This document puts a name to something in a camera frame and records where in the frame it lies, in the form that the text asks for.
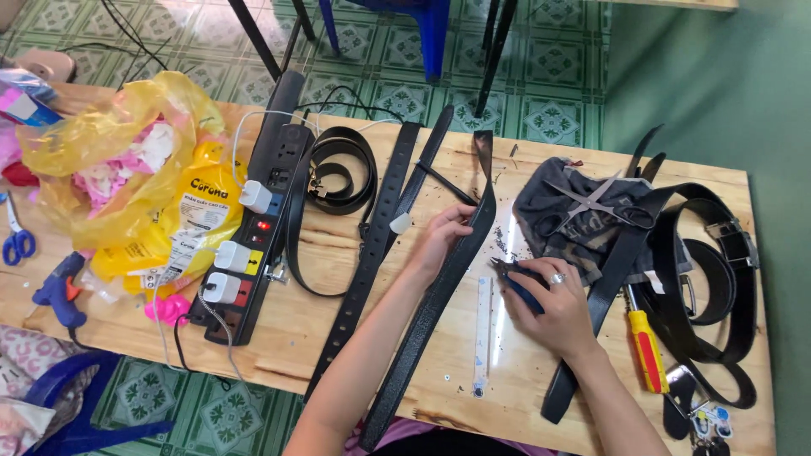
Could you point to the grey printed cloth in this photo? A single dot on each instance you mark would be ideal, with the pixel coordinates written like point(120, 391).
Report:
point(570, 240)

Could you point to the black belt with metal buckle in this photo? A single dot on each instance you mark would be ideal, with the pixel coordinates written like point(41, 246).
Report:
point(728, 297)

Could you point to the person's left hand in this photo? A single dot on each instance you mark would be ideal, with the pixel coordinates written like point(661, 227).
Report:
point(437, 244)

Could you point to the coiled black belt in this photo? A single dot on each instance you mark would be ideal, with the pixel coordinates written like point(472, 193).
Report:
point(342, 190)

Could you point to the blue pink packet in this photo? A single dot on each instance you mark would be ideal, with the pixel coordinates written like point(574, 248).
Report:
point(25, 104)

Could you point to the blue plastic chair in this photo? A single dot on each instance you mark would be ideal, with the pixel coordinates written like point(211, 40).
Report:
point(82, 405)
point(424, 25)

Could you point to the person's pink clothing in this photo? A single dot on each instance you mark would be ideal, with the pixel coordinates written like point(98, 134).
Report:
point(393, 437)

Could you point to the white charger plug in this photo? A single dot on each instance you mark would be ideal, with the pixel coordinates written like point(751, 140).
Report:
point(256, 196)
point(220, 288)
point(232, 256)

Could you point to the pink plastic toy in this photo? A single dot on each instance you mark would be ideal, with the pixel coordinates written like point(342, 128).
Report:
point(166, 310)

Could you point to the yellow red screwdriver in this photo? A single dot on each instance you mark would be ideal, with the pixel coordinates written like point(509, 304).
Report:
point(647, 348)

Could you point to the blue hot glue gun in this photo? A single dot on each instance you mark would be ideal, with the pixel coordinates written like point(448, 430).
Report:
point(60, 291)

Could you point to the black textured leather belt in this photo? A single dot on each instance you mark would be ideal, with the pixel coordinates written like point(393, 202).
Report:
point(437, 304)

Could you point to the yellow plastic bag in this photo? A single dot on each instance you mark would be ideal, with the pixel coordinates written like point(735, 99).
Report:
point(108, 145)

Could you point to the patterned pink cloth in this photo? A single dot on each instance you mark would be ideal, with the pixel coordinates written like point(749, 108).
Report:
point(31, 380)

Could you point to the black power strip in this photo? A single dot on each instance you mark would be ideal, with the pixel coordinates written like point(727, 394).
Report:
point(266, 209)

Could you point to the clear plastic ruler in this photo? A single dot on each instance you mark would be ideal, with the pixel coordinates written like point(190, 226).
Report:
point(483, 335)

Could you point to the yellow tissue packet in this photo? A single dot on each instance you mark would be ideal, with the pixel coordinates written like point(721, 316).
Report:
point(203, 209)

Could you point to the beige tape roll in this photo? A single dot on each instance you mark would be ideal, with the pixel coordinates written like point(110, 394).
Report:
point(44, 64)

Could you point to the black pen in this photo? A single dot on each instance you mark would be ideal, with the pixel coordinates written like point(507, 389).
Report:
point(447, 183)

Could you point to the person's right hand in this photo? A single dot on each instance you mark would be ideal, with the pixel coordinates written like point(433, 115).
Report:
point(564, 310)

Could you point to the black metal table leg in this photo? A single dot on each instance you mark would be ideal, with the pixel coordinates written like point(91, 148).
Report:
point(494, 57)
point(263, 38)

